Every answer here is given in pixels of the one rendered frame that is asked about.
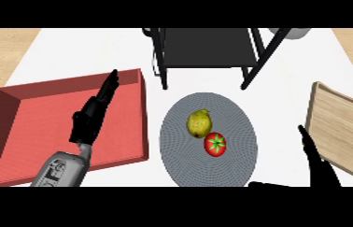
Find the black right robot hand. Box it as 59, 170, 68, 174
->
246, 124, 342, 188

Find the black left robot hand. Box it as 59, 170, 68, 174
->
68, 68, 119, 146

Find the grey round placemat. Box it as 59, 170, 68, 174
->
158, 92, 260, 188

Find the red tomato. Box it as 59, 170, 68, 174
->
202, 132, 227, 158

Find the black tiered shelf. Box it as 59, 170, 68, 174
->
140, 27, 292, 91

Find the red tray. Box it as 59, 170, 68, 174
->
0, 68, 150, 187

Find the pale wooden tray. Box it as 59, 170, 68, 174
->
304, 80, 353, 177

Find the yellow lemon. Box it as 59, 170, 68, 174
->
184, 108, 214, 139

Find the grey round pot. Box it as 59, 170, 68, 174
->
267, 27, 313, 40

